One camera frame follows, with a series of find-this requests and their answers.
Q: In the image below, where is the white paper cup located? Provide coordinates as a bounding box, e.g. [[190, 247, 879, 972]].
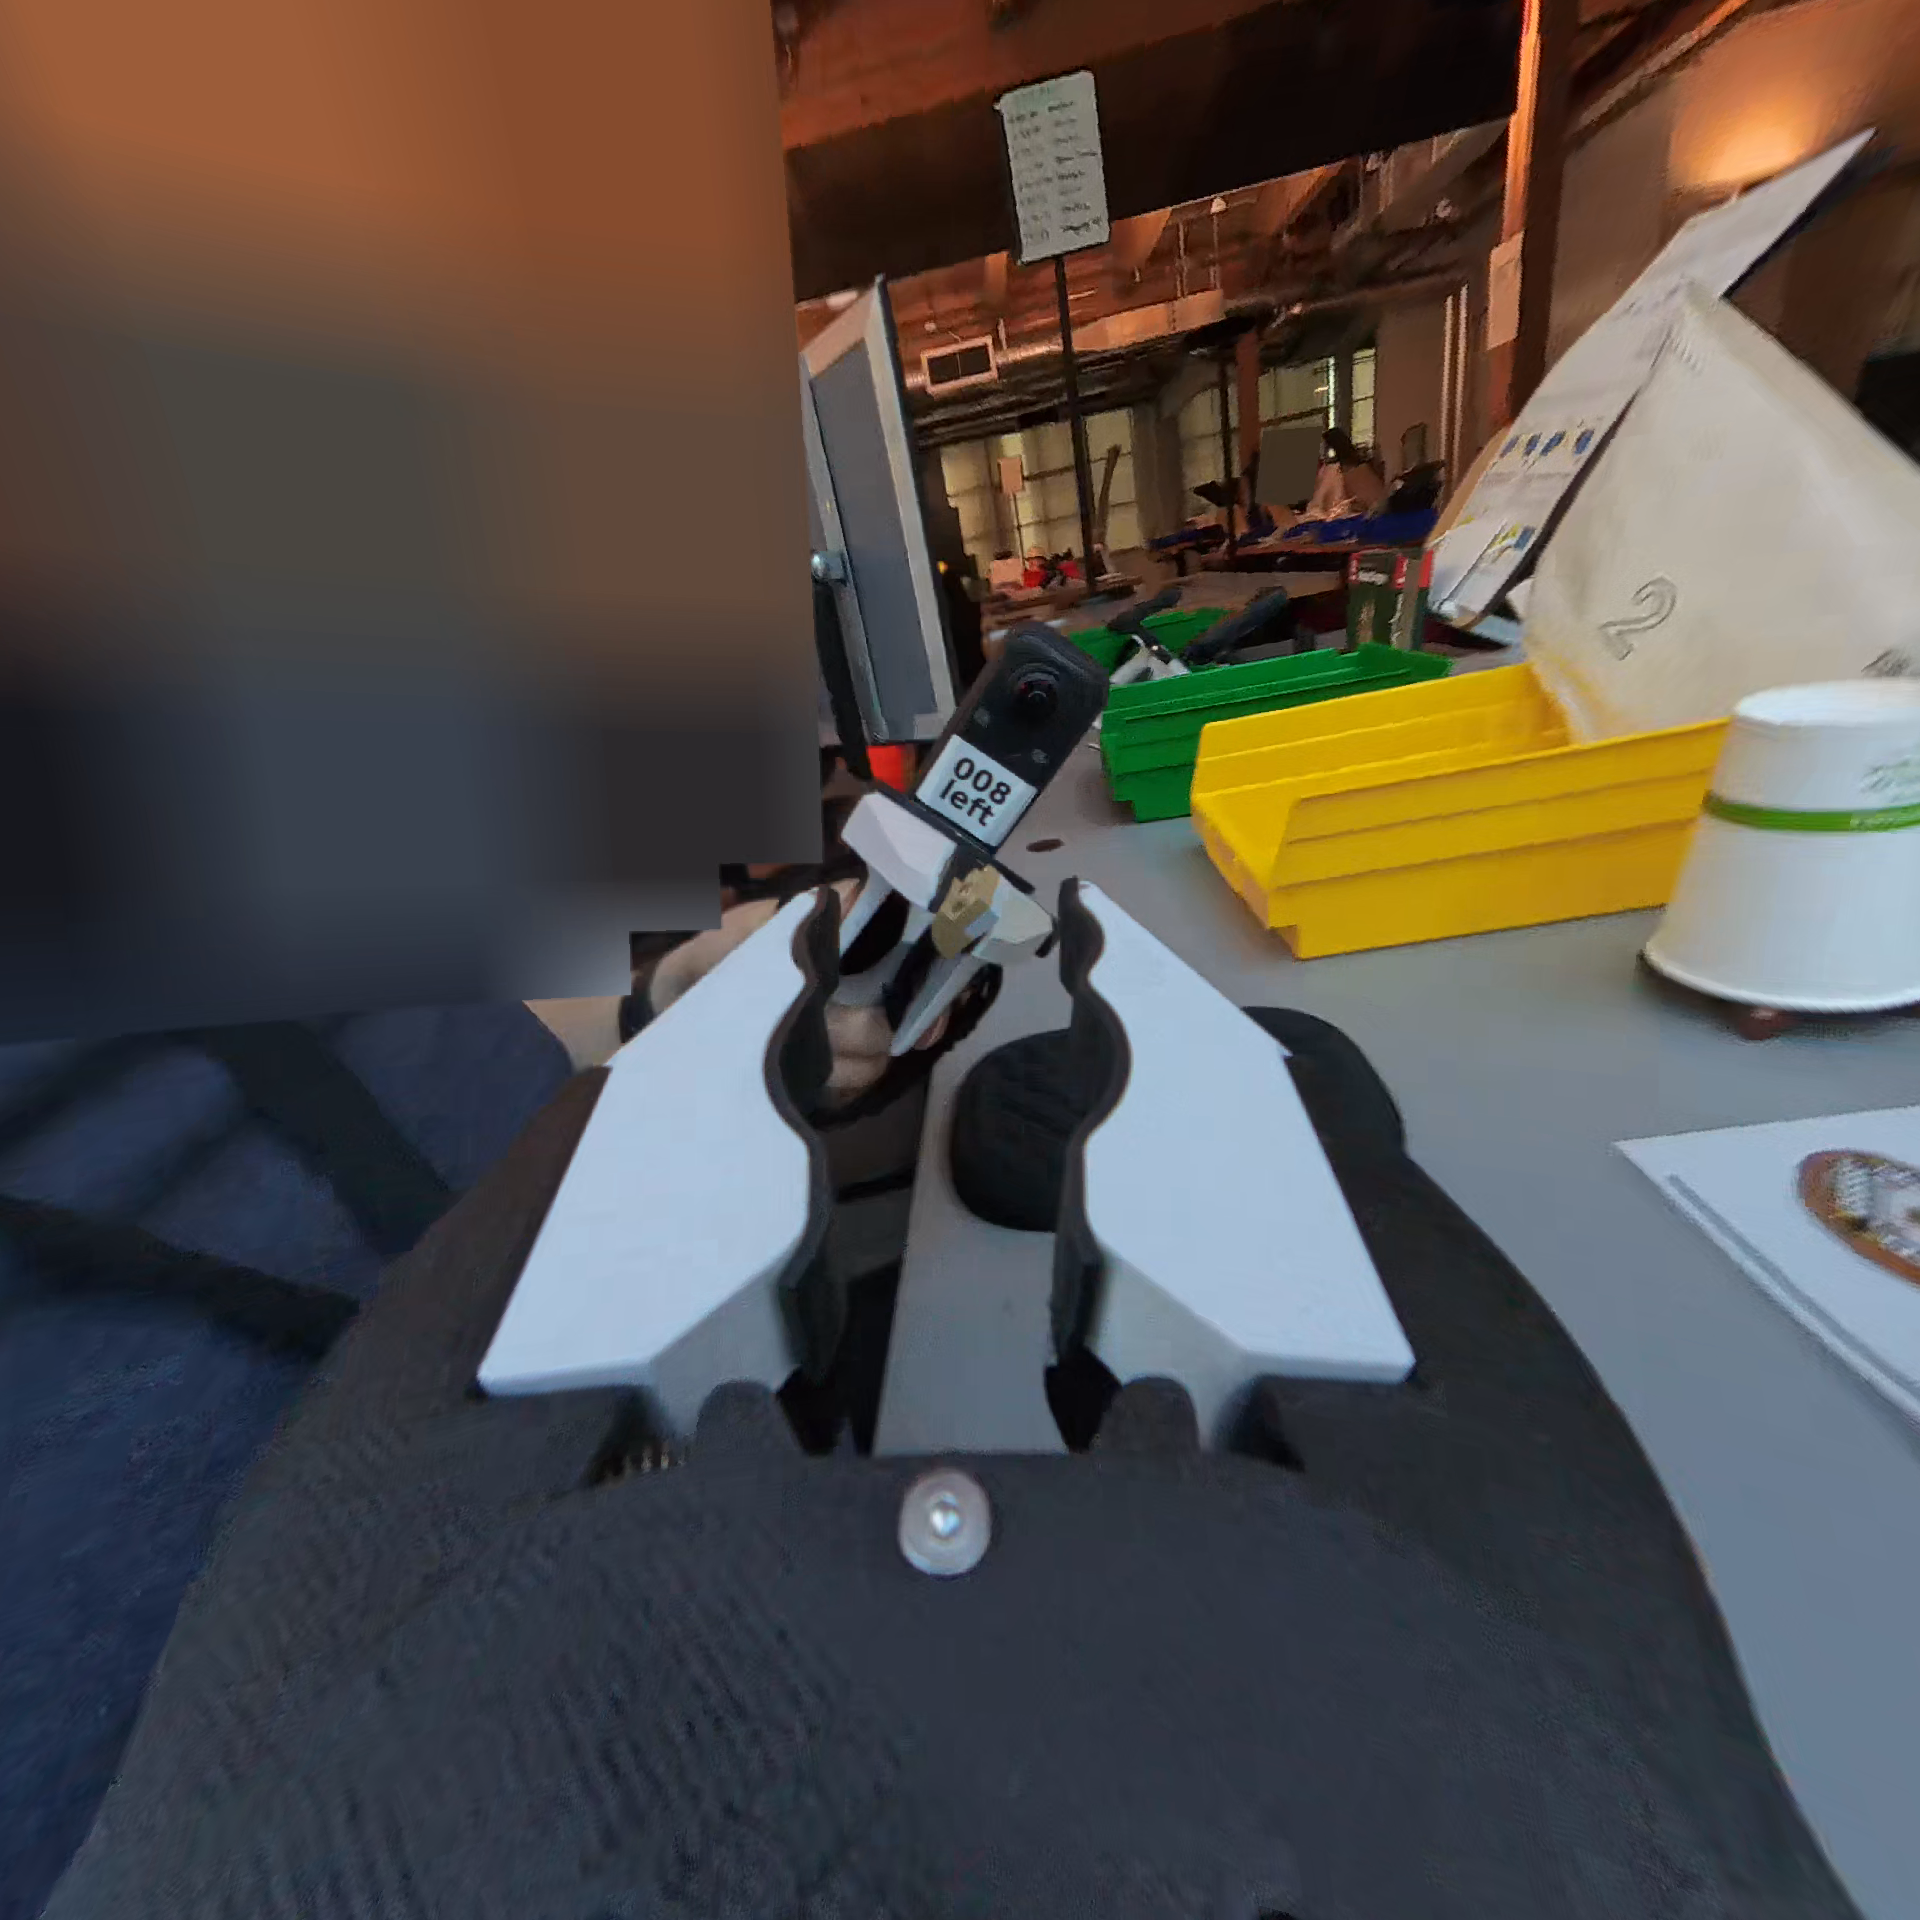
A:
[[1642, 679, 1920, 1018]]

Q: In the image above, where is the person's blue sweater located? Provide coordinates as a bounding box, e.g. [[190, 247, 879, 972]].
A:
[[0, 1002, 605, 1920]]

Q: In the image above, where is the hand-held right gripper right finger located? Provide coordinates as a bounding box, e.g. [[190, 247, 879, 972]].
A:
[[1044, 879, 1420, 1396]]

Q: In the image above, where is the person's left hand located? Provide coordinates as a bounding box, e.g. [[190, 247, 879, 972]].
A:
[[817, 993, 940, 1115]]

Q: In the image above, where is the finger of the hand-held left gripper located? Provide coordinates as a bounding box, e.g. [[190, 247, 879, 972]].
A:
[[837, 791, 970, 904], [963, 867, 1058, 964]]

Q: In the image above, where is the black stand pole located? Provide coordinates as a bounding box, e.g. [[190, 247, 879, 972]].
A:
[[810, 547, 875, 770]]

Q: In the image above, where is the white numbered paper bag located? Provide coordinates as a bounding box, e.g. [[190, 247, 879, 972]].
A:
[[1519, 281, 1920, 748]]

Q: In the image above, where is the small red green box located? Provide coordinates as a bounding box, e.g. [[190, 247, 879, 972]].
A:
[[1345, 547, 1429, 651]]

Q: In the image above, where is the green plastic bin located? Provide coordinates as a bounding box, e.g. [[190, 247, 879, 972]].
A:
[[1073, 607, 1234, 675], [1098, 642, 1454, 826]]

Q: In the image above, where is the black handled tool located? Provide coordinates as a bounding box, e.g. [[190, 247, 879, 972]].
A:
[[1107, 585, 1295, 665]]

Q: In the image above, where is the grey framed panel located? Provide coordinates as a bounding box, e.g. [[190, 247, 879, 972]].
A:
[[799, 277, 963, 749]]

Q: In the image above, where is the white list sign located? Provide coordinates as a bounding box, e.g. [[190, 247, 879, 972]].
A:
[[997, 66, 1114, 271]]

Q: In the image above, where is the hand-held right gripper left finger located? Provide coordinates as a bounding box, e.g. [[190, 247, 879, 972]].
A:
[[477, 884, 847, 1433]]

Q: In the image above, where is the folded instruction leaflet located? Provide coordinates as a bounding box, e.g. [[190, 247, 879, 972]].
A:
[[1422, 127, 1882, 626]]

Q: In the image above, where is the lego instruction booklet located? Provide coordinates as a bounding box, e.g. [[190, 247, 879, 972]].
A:
[[1617, 1104, 1920, 1421]]

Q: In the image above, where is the black strap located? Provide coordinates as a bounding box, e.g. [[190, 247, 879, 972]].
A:
[[0, 1191, 365, 1360]]

